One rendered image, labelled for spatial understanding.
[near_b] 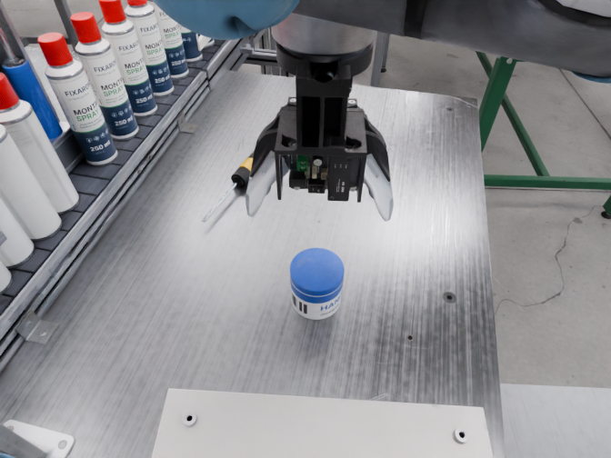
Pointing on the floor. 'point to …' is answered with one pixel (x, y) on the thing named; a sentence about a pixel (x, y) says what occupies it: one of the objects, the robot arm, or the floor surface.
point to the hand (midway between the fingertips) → (318, 213)
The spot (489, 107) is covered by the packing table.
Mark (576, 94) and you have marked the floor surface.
